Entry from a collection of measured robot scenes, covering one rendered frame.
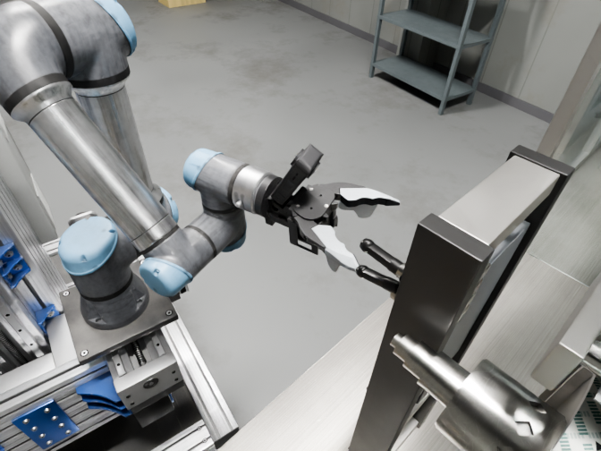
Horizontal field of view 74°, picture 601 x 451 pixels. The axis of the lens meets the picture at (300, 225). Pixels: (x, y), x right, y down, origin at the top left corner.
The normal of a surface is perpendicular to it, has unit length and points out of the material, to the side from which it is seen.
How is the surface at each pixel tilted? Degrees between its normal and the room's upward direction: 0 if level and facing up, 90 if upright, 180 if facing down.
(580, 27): 90
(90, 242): 7
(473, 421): 48
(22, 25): 43
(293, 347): 0
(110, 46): 91
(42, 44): 66
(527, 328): 0
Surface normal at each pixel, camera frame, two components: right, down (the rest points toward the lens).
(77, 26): 0.79, 0.01
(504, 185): 0.03, -0.73
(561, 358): -0.73, 0.45
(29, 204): 0.56, 0.57
